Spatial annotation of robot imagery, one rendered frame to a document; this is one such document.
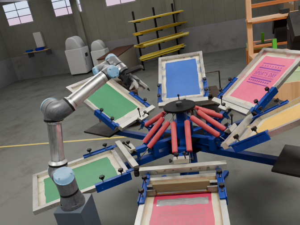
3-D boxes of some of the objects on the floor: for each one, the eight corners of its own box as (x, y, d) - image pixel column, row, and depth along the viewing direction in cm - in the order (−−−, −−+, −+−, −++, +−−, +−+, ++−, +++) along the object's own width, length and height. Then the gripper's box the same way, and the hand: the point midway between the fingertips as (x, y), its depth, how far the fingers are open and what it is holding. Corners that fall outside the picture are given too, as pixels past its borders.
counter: (138, 63, 1197) (134, 44, 1167) (122, 79, 977) (117, 56, 948) (121, 66, 1215) (116, 47, 1185) (102, 82, 996) (96, 59, 966)
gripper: (127, 79, 191) (145, 98, 184) (110, 75, 173) (129, 96, 166) (134, 69, 188) (153, 88, 181) (118, 64, 171) (138, 85, 164)
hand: (145, 89), depth 173 cm, fingers open, 14 cm apart
